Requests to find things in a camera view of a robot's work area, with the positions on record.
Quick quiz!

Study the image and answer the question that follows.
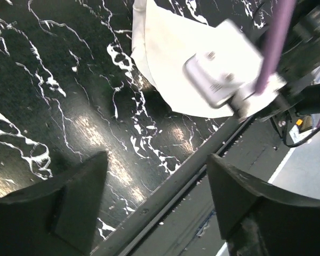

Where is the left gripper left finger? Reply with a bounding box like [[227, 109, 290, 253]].
[[0, 151, 108, 255]]

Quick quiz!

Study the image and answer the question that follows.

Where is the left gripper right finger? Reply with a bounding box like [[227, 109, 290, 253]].
[[206, 154, 320, 255]]

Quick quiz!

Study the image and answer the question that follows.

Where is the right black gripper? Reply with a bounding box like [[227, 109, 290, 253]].
[[255, 1, 320, 120]]

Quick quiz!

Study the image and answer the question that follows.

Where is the white underwear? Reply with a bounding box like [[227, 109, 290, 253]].
[[130, 0, 265, 118]]

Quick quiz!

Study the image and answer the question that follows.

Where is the right connector box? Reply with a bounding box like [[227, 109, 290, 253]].
[[289, 115, 313, 144]]

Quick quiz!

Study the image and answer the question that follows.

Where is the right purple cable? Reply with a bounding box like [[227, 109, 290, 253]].
[[254, 0, 297, 96]]

